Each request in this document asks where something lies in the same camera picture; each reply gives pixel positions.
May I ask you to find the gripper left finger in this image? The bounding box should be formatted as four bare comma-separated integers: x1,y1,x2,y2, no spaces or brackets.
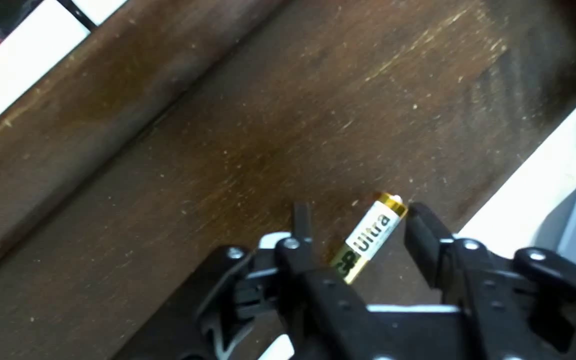
178,201,385,360

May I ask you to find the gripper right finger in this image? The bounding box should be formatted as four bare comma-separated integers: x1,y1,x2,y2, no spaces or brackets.
404,202,576,360

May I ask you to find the gold and white battery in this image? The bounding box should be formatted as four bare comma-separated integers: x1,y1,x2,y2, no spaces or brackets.
329,192,409,286

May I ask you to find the white board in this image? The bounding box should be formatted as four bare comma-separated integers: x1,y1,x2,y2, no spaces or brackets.
0,0,130,147

